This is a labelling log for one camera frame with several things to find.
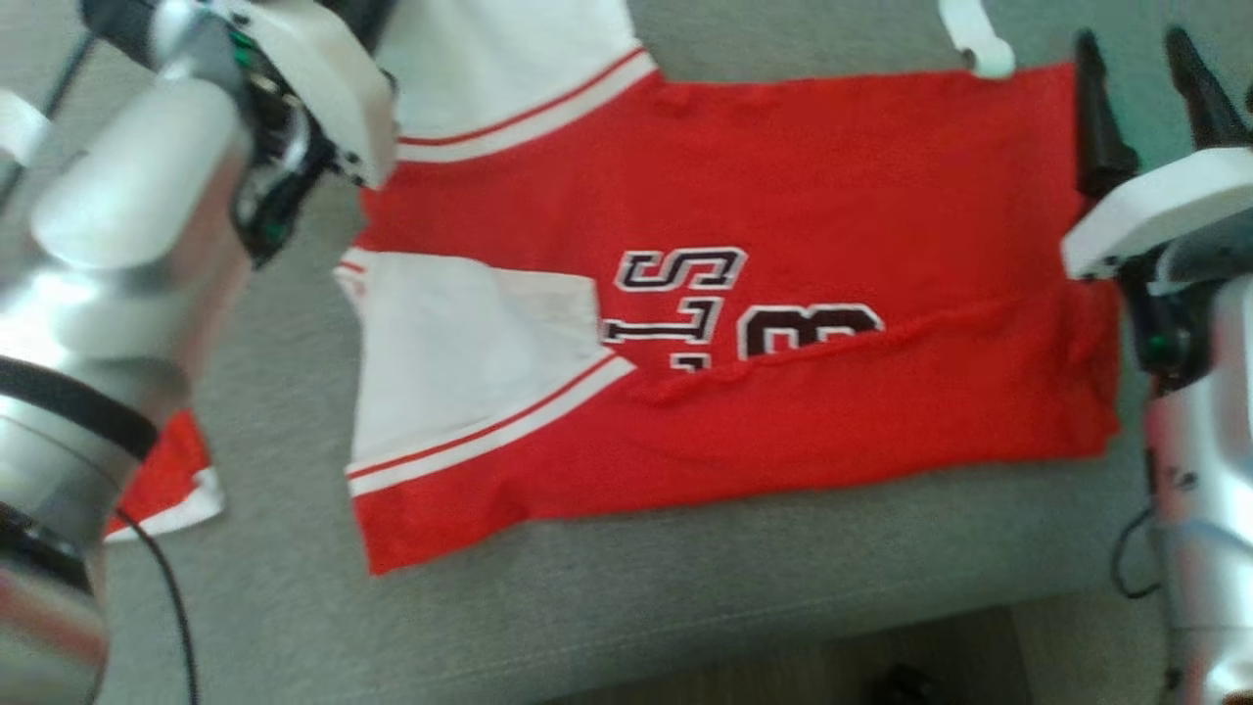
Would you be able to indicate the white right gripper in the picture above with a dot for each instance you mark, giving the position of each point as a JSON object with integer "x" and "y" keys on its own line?
{"x": 1155, "y": 211}

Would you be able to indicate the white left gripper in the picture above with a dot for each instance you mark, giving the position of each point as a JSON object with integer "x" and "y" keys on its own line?
{"x": 333, "y": 88}

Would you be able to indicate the red and white jersey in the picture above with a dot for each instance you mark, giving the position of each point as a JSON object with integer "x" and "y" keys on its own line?
{"x": 783, "y": 196}

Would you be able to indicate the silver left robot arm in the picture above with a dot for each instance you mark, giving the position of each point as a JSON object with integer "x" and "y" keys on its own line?
{"x": 98, "y": 294}

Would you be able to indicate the large grey sofa ottoman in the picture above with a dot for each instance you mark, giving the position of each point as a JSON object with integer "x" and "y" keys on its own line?
{"x": 685, "y": 617}

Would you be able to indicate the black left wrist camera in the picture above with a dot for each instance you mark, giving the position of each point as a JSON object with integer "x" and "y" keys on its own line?
{"x": 117, "y": 18}

